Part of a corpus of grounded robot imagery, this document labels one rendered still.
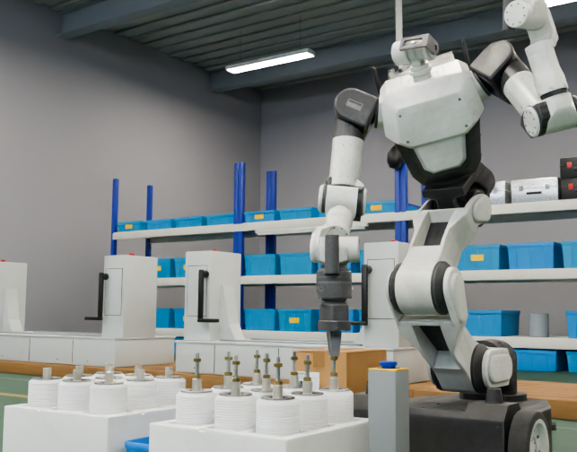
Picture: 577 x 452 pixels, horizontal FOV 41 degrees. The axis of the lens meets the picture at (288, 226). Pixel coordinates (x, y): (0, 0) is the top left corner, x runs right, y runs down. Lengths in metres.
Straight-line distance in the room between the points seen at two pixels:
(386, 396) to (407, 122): 0.78
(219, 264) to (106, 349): 0.97
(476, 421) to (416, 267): 0.42
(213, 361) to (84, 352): 1.09
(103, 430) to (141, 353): 3.26
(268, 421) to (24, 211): 7.64
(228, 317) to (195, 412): 2.87
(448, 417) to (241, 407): 0.59
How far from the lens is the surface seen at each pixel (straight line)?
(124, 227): 8.94
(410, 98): 2.17
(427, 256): 2.14
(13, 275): 6.34
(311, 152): 11.95
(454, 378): 2.32
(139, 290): 5.24
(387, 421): 1.79
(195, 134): 11.32
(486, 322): 6.52
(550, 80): 2.01
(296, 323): 7.37
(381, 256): 4.01
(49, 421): 2.16
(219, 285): 4.72
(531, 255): 6.44
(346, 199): 2.12
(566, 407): 3.54
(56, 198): 9.46
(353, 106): 2.22
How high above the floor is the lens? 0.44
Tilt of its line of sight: 6 degrees up
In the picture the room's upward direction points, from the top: straight up
